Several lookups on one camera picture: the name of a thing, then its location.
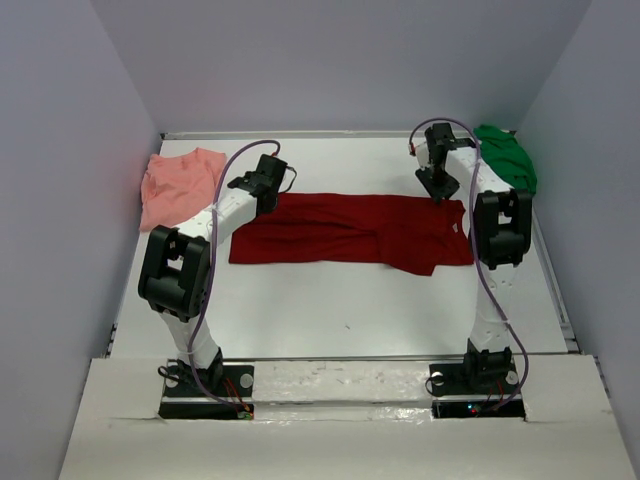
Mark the pink t shirt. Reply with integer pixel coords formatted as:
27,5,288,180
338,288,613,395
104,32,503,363
139,148,227,232

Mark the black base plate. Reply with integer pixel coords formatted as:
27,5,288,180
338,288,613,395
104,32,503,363
157,361,255,421
425,362,526,420

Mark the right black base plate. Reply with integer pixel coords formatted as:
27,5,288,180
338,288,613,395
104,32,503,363
425,362,526,420

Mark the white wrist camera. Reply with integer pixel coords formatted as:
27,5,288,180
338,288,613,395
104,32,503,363
409,141,432,170
279,165,298,194

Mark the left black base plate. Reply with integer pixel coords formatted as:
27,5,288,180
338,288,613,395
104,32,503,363
157,361,255,421

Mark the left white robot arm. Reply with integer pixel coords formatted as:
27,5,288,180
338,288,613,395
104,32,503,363
138,154,291,397

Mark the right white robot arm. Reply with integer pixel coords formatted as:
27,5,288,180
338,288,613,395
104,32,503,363
409,118,532,398

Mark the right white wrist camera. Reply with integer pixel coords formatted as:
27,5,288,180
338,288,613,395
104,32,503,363
409,141,432,170

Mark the green t shirt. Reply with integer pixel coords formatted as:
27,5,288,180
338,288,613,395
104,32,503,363
474,124,537,195

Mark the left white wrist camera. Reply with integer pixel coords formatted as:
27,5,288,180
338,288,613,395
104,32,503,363
279,165,298,194

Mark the red t shirt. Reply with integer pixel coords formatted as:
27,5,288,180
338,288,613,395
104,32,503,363
229,193,473,276

